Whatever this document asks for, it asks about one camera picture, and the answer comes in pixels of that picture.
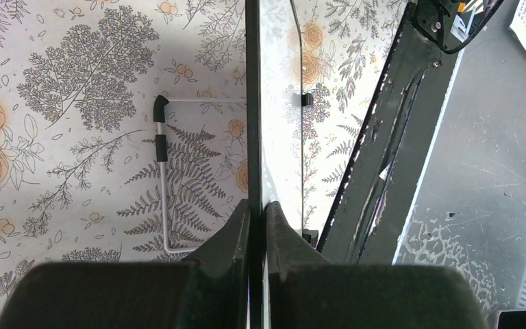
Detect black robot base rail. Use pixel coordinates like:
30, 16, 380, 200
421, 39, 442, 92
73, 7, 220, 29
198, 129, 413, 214
316, 1, 501, 264

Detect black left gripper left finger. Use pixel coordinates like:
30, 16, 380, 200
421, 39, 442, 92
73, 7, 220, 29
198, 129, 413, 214
181, 199, 250, 328

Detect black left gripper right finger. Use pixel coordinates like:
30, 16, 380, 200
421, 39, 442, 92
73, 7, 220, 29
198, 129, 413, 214
266, 201, 330, 328

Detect small black-framed whiteboard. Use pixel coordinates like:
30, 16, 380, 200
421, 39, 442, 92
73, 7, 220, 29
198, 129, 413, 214
159, 1, 313, 328

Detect floral tablecloth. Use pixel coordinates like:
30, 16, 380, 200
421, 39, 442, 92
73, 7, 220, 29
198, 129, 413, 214
0, 0, 409, 329

